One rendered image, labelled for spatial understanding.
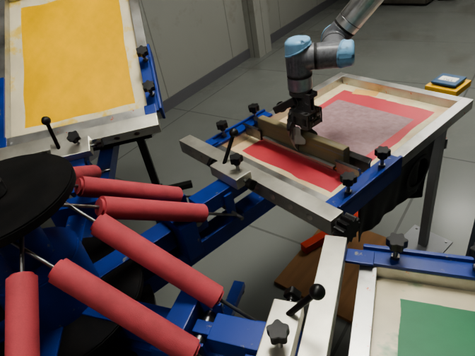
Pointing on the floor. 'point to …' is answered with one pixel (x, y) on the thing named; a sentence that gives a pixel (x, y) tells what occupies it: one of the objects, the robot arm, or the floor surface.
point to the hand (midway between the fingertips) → (300, 143)
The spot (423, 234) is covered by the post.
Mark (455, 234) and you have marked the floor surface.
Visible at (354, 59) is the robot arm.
